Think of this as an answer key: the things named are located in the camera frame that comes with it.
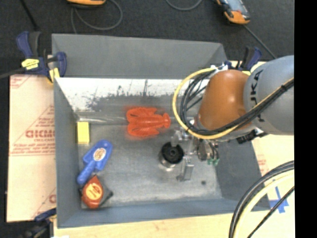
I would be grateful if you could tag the brown cardboard board red print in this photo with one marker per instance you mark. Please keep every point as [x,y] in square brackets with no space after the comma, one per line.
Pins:
[29,157]

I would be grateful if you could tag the clear jar with black lid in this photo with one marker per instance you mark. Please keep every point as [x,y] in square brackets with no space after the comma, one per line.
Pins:
[172,154]

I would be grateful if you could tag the black cylinder on white bracket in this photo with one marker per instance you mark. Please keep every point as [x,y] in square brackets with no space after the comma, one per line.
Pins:
[246,137]

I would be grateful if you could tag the orange tape measure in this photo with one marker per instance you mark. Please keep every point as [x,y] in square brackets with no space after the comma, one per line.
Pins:
[92,192]

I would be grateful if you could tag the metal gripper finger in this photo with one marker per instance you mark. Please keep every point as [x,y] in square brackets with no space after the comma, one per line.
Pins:
[187,169]
[176,139]

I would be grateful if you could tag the blue toy trowel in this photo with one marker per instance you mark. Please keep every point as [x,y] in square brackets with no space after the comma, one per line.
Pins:
[95,159]

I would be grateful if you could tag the orange toy lobster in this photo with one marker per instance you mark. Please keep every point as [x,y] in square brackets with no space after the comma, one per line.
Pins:
[144,123]

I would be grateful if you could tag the yellow block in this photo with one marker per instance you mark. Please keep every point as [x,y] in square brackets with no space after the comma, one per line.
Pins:
[83,133]

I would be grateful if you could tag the grey metal bin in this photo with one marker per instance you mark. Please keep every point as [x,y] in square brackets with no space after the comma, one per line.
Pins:
[138,177]

